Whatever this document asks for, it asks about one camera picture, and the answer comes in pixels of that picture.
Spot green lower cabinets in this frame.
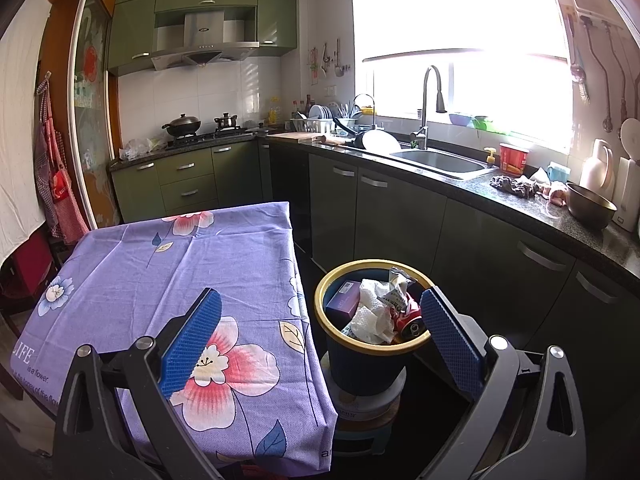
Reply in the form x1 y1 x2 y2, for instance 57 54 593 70
110 140 273 226

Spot wooden stool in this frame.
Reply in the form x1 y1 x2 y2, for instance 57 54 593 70
334 400 403 458

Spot wooden cutting board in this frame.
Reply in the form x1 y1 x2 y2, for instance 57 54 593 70
267 131 326 143

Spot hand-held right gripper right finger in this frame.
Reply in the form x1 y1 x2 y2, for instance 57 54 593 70
417 287 587 480

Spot metal bowl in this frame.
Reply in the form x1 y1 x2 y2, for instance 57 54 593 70
565 182 618 231

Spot red checked apron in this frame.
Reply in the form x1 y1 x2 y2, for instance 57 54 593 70
34 72 91 246

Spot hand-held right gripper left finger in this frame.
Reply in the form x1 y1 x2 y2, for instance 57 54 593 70
52 287 223 480

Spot blue bin with yellow rim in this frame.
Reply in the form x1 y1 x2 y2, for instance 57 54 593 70
314 258 435 396

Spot green bowl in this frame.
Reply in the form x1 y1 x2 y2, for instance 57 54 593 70
471 115 506 133

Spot white plate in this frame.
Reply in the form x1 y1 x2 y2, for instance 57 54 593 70
357 130 401 152

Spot white squeezed tube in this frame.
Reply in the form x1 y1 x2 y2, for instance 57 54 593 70
377 266 423 313

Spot green upper cabinets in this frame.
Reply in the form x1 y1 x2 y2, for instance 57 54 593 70
106 0 301 77

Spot dark rag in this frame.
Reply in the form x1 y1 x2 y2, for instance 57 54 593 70
489 175 543 198

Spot glass sliding door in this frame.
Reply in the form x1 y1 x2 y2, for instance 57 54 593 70
67 0 123 231

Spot white tissue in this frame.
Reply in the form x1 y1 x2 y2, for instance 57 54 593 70
349 279 401 345

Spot black wok with lid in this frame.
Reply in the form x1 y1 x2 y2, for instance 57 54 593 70
161 113 203 139

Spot steel sink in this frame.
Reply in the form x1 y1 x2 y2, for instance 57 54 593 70
389 147 498 181

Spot metal hanging ladle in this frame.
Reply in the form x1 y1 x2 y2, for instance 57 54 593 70
582 20 614 133
607 22 630 121

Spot small curved faucet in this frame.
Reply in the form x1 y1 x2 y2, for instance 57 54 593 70
353 93 377 128

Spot white thermos jug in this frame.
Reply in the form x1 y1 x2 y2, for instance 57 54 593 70
580 138 616 201

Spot small red noodle cup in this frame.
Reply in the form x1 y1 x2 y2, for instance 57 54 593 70
499 142 530 177

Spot purple floral tablecloth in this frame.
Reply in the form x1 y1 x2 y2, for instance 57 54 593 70
11 201 340 478

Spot tall steel faucet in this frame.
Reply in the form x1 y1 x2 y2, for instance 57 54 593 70
410 65 447 151

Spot steel range hood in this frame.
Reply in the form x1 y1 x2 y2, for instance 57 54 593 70
150 7 261 71

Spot dark lower cabinets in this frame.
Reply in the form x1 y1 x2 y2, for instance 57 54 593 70
257 140 640 391

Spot pink purple carton box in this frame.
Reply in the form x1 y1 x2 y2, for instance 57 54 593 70
324 280 362 317

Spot gas stove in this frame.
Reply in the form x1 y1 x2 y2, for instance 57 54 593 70
162 127 256 147

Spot white appliance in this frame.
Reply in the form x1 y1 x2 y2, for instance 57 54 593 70
612 156 640 233

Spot plastic bags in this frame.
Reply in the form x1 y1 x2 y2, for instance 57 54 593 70
118 137 168 161

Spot green cabinets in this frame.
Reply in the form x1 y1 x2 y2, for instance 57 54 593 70
110 140 273 226
106 0 301 77

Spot white hanging cloth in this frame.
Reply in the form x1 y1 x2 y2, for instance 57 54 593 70
0 0 53 261

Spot metal hanging skimmer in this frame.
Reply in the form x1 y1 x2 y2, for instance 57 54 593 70
565 12 591 103

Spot red soda can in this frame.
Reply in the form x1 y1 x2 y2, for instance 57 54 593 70
392 292 428 338

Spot red chair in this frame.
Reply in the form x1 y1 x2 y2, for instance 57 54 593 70
0 232 56 311

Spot dish rack with plates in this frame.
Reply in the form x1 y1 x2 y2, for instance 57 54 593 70
290 102 363 133

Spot window blind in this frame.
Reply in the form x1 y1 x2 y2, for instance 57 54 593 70
350 0 571 63

